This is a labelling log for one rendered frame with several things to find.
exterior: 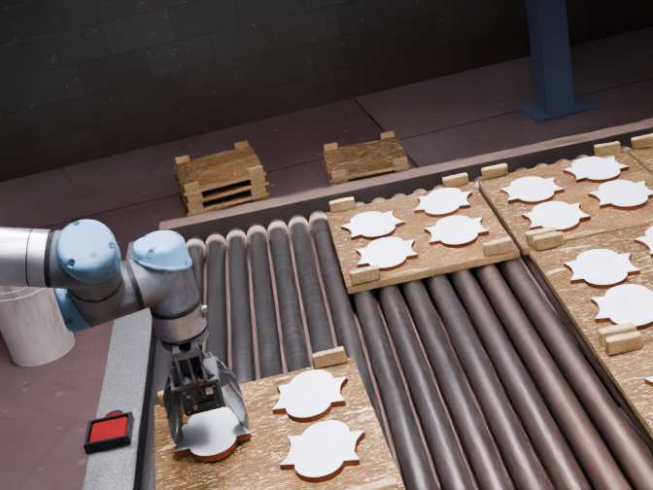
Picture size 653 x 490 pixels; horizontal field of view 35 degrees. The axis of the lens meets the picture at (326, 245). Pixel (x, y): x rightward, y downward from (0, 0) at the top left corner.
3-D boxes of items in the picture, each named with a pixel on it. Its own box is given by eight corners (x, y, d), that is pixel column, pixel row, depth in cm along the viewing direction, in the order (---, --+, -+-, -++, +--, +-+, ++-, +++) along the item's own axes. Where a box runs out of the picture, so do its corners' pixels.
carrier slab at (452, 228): (347, 294, 205) (344, 274, 204) (326, 218, 243) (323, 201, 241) (520, 258, 206) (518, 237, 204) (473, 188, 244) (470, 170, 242)
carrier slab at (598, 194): (523, 255, 207) (521, 235, 205) (478, 185, 244) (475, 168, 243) (696, 220, 207) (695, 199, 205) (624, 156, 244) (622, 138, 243)
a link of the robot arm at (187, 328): (150, 299, 154) (203, 287, 155) (156, 326, 156) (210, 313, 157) (151, 325, 148) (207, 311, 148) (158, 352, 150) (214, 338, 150)
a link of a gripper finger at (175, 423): (161, 462, 158) (174, 411, 155) (160, 438, 164) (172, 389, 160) (182, 464, 159) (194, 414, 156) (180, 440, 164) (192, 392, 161)
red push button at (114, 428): (90, 450, 172) (88, 442, 172) (94, 430, 178) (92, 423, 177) (126, 442, 172) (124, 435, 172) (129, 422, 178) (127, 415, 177)
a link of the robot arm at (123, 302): (44, 264, 139) (123, 239, 142) (54, 295, 150) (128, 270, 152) (61, 316, 137) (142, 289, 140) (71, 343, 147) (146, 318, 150)
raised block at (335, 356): (314, 370, 178) (311, 358, 177) (312, 366, 180) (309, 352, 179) (348, 363, 178) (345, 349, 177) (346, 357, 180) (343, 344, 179)
